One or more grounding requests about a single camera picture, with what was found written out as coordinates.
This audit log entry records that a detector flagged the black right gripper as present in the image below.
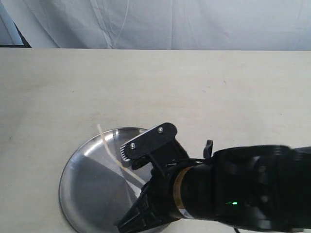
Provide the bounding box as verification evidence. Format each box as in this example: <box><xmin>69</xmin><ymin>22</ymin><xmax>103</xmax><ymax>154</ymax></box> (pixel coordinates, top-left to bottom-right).
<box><xmin>117</xmin><ymin>165</ymin><xmax>180</xmax><ymax>233</ymax></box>

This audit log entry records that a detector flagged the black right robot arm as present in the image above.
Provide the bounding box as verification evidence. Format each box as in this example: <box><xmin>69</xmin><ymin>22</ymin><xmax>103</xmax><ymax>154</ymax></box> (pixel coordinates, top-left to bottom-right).
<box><xmin>117</xmin><ymin>145</ymin><xmax>311</xmax><ymax>233</ymax></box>

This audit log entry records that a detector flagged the round stainless steel plate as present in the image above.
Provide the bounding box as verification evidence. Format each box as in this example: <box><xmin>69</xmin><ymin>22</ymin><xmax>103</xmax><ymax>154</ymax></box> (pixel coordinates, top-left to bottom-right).
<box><xmin>58</xmin><ymin>127</ymin><xmax>188</xmax><ymax>233</ymax></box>

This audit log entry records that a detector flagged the white backdrop cloth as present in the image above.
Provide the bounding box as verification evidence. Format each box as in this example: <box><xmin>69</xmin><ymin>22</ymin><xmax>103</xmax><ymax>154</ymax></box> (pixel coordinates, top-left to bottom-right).
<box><xmin>0</xmin><ymin>0</ymin><xmax>311</xmax><ymax>50</ymax></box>

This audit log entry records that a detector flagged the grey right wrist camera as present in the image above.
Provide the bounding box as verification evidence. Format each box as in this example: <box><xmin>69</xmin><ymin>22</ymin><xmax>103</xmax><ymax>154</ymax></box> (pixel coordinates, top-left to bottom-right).
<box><xmin>122</xmin><ymin>159</ymin><xmax>133</xmax><ymax>168</ymax></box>

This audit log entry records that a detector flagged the black right camera bracket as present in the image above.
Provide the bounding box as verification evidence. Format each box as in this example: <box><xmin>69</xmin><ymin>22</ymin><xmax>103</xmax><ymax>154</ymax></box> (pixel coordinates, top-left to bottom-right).
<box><xmin>120</xmin><ymin>122</ymin><xmax>189</xmax><ymax>176</ymax></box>

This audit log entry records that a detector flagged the dark frame behind table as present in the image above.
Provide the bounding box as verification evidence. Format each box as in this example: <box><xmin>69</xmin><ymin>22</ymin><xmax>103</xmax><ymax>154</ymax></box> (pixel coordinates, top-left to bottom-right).
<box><xmin>0</xmin><ymin>24</ymin><xmax>32</xmax><ymax>48</ymax></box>

